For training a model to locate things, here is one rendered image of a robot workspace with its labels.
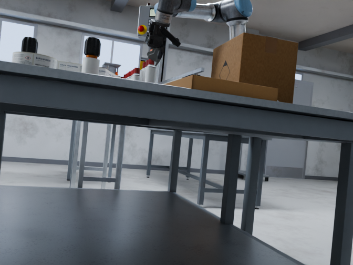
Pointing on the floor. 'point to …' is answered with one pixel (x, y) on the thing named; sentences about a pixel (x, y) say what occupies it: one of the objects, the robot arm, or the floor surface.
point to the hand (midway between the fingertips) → (156, 63)
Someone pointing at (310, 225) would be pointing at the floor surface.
